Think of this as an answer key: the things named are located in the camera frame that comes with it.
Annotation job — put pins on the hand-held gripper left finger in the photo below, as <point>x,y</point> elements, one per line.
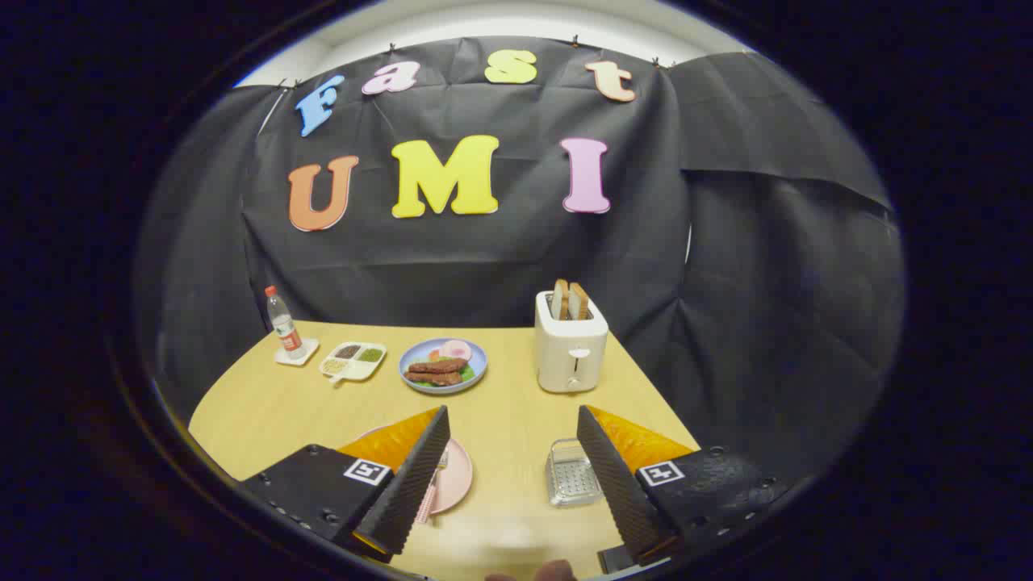
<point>411,484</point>

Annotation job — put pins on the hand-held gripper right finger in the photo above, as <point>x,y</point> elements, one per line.
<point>617,484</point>

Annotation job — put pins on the pink plate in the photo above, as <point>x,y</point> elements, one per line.
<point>456,476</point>

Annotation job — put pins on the brown meat strip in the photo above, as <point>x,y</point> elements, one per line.
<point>433,378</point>
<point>440,366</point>

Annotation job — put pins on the green lettuce leaf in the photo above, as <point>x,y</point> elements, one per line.
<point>468,374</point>

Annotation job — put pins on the white divided condiment tray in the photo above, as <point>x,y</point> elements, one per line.
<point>353,365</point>

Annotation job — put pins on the white toaster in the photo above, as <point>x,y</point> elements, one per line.
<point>569,355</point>

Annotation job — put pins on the blue plate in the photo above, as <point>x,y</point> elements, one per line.
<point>478,363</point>

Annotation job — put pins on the pink ham slice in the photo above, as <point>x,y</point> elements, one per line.
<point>456,349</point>

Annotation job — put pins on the white square coaster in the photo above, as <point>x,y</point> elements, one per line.
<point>310,349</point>

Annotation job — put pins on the toasted bread slice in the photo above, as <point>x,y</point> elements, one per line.
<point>579,300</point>
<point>559,298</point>

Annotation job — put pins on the clear plastic water bottle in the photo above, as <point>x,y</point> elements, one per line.
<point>284,327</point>

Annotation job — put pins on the black backdrop cloth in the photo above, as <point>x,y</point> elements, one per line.
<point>484,258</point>

